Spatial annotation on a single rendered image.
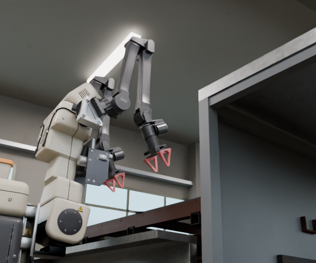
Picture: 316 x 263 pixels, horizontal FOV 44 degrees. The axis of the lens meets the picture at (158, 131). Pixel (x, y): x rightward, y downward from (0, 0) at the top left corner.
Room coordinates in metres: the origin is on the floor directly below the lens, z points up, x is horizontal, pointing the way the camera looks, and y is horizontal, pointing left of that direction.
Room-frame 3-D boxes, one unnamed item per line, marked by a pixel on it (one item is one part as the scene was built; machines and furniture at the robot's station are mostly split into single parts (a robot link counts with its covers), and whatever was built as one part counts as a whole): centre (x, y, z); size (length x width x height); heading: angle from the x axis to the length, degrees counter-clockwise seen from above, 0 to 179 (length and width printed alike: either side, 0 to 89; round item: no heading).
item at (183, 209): (1.94, 0.10, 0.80); 1.62 x 0.04 x 0.06; 39
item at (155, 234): (2.02, 0.32, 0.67); 1.30 x 0.20 x 0.03; 39
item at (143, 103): (1.62, 0.07, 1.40); 0.11 x 0.06 x 0.43; 32
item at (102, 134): (1.99, 0.30, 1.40); 0.11 x 0.06 x 0.43; 32
